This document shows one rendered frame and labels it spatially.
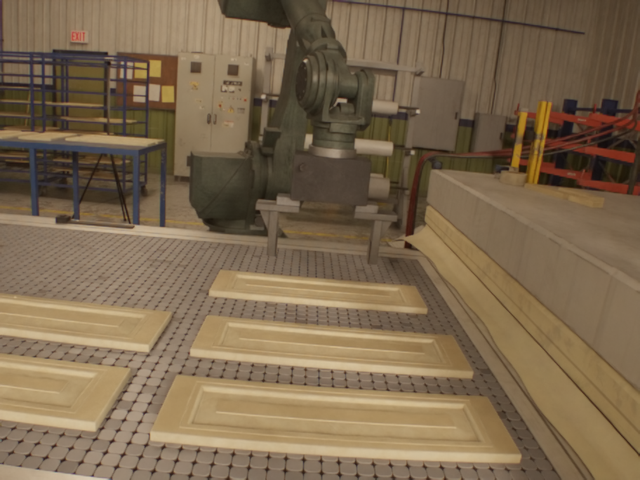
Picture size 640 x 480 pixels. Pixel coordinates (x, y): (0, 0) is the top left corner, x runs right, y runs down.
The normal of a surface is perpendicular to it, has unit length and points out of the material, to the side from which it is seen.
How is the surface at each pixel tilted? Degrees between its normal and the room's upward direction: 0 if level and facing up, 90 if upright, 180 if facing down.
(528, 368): 1
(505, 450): 0
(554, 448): 0
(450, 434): 11
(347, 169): 90
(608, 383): 90
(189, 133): 90
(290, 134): 89
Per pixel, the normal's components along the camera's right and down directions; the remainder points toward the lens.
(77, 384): 0.28, -0.93
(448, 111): 0.00, 0.26
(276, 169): 0.32, 0.26
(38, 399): 0.09, -0.89
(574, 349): -1.00, -0.09
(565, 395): -0.74, -0.65
